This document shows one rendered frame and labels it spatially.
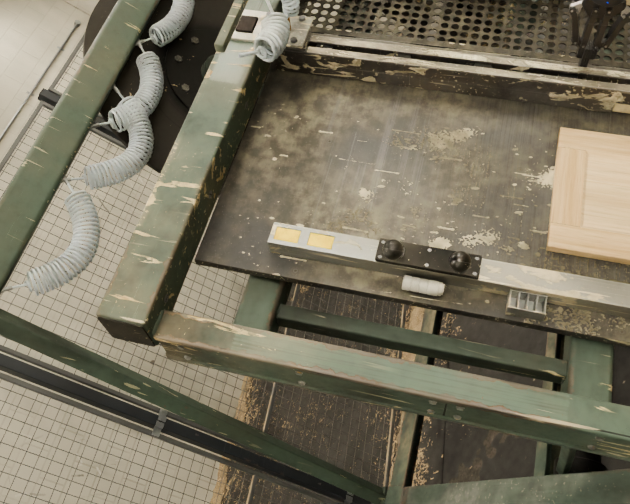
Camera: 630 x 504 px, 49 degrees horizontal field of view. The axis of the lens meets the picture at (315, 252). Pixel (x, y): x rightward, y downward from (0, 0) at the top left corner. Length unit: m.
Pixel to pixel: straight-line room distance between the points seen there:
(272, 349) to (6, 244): 0.76
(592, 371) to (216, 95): 0.96
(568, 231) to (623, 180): 0.18
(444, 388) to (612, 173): 0.61
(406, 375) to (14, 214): 1.02
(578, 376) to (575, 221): 0.31
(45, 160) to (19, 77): 5.67
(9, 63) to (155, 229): 6.28
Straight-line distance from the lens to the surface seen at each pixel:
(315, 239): 1.37
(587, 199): 1.51
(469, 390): 1.23
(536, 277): 1.36
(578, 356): 1.39
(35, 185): 1.82
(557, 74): 1.66
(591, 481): 1.75
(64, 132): 1.90
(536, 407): 1.24
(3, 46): 7.73
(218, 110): 1.54
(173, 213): 1.39
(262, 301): 1.40
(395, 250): 1.22
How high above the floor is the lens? 2.04
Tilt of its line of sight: 19 degrees down
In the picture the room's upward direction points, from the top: 63 degrees counter-clockwise
